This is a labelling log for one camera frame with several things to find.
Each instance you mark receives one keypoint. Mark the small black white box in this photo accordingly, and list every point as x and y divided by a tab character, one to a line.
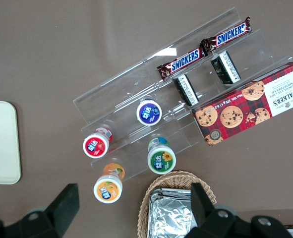
225	67
186	90

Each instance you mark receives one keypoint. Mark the orange lid gum jar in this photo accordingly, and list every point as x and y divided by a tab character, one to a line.
107	189

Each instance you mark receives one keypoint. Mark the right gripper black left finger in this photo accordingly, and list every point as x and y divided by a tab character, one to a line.
59	213

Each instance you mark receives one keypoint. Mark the red Walkers cookie box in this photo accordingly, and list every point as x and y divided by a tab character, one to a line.
248	106

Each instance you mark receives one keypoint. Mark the cream rectangular tray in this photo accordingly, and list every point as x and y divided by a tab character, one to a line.
2	143

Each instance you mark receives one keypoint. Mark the Snickers chocolate bar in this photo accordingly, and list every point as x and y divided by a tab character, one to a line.
229	34
184	62

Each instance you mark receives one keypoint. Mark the green lid gum jar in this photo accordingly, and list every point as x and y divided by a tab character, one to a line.
161	161

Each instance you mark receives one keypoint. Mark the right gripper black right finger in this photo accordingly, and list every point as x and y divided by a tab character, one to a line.
210	223

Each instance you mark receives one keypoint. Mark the clear acrylic stepped display stand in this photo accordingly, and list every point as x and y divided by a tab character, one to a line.
126	94

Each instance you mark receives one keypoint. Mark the silver foil packet stack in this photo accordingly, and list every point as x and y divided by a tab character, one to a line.
168	215

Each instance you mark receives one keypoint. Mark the red lid gum jar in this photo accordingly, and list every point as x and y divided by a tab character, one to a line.
95	146

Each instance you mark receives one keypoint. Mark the light wicker basket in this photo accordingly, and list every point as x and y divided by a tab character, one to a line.
171	179

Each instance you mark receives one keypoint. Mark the blue lid gum jar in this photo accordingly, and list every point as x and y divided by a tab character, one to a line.
149	114

